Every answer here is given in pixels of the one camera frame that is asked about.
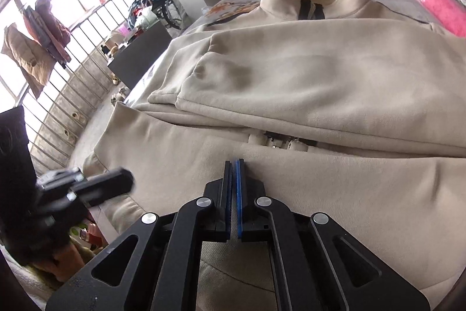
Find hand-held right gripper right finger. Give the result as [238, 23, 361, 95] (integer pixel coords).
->
[235, 159, 429, 311]

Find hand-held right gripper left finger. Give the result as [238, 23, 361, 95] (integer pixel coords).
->
[45, 161, 234, 311]

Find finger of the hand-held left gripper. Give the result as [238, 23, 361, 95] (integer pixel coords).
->
[38, 168, 84, 188]
[71, 168, 134, 206]

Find beige zip jacket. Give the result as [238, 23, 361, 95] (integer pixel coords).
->
[67, 0, 466, 304]

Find pair of light shoes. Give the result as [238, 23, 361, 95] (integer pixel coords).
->
[109, 76, 130, 105]

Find metal balcony railing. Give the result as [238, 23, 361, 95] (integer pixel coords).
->
[27, 0, 136, 166]

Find brown hanging jacket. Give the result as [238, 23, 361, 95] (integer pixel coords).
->
[1, 23, 56, 99]

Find dark grey cabinet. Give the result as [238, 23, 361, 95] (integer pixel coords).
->
[107, 20, 173, 89]

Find dark red hanging jacket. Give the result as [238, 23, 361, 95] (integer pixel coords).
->
[22, 0, 73, 70]

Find wheelchair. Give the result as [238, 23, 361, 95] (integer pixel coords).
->
[147, 0, 183, 30]

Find floral plaid bed sheet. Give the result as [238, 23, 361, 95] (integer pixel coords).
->
[182, 0, 452, 38]

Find pink floral blanket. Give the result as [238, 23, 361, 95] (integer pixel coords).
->
[398, 0, 466, 38]

